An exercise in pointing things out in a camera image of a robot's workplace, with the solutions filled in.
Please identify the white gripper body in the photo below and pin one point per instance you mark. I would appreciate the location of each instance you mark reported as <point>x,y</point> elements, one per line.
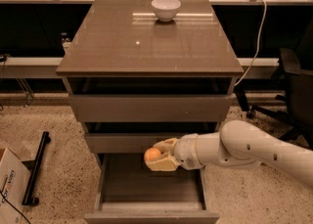
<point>185,152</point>

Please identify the black office chair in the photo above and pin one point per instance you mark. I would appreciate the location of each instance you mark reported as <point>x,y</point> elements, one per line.
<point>296,68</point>

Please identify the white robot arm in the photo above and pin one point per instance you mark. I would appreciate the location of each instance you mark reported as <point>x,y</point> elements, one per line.
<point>237,144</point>

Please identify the small clear bottle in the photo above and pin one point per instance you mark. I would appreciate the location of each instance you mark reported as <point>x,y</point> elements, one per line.
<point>65,40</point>

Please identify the orange fruit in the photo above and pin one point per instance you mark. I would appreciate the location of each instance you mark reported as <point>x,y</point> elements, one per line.
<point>152,154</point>

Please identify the grey middle drawer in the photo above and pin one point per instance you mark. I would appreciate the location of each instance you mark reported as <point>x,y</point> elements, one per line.
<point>135,137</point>

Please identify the grey drawer cabinet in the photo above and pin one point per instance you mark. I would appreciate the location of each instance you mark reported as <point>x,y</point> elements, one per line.
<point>122,48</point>

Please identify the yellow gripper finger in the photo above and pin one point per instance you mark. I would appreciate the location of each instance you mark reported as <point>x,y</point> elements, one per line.
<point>166,162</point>
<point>166,145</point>

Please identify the black metal bar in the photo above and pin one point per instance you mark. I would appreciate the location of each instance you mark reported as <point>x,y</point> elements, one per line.
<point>34,166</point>

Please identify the white ceramic bowl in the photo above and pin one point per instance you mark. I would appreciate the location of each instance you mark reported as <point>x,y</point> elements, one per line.
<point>166,10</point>

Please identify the grey drawer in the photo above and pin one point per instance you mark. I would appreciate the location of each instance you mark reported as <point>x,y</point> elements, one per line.
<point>135,137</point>
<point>149,108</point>
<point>130,193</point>

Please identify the grey top drawer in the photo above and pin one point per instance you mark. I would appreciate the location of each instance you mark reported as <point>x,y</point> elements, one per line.
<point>149,108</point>

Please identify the grey bottom drawer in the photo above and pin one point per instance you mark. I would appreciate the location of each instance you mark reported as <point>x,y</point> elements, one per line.
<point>130,193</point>

